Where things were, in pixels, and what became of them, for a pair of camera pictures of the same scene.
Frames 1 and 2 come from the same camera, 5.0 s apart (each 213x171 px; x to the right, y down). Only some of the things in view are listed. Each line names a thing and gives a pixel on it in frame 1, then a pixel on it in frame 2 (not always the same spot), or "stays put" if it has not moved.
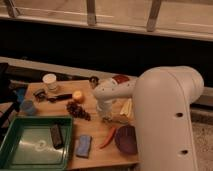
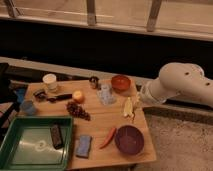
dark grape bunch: (75, 109) stays put
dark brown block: (57, 137) stays put
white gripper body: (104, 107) -> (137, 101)
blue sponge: (84, 146) stays put
